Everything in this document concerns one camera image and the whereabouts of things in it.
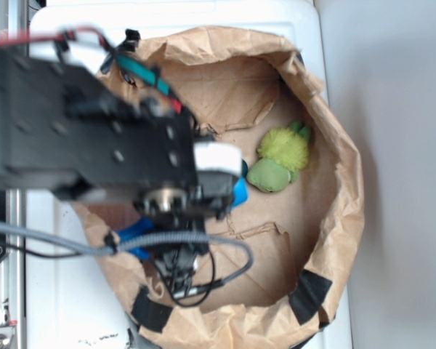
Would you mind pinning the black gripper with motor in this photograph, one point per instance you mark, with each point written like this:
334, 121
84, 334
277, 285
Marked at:
218, 168

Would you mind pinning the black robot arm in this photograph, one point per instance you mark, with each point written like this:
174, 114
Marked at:
62, 130

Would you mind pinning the green plush turtle toy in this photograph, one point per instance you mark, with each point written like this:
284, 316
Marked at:
283, 153

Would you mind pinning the crumpled brown paper bag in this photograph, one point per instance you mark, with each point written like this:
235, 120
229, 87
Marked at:
304, 216

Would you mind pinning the black tape piece right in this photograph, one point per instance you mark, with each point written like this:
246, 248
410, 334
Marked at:
308, 296

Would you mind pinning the black tape piece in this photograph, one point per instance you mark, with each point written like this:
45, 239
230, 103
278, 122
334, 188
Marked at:
308, 296
149, 314

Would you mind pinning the black tape piece left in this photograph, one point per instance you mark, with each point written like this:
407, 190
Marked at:
149, 314

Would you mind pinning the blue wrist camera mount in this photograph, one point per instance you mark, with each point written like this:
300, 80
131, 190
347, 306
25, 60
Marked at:
140, 228

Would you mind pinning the aluminium rail with bracket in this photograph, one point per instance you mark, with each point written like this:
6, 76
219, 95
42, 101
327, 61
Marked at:
14, 16

